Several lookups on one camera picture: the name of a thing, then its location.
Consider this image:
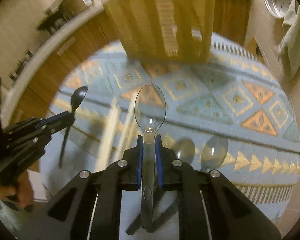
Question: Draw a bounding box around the black plastic spoon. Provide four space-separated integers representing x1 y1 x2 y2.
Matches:
58 86 88 168

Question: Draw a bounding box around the left hand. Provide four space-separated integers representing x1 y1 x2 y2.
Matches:
0 170 34 212

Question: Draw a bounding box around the grey hanging towel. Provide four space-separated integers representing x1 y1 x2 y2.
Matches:
279 0 300 80

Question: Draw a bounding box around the clear spoon grey handle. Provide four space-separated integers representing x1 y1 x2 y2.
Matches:
125 137 195 236

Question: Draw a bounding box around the wooden stool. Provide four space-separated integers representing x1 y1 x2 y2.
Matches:
245 36 265 64

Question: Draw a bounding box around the blue patterned table cloth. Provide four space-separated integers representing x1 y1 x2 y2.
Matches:
40 34 300 222

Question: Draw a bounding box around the clear plastic spoon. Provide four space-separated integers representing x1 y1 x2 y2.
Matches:
134 84 166 232

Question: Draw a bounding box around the brown rice cooker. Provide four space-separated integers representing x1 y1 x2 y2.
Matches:
59 0 94 20

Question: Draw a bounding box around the yellow plastic utensil basket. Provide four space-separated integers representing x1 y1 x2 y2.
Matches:
104 0 215 63

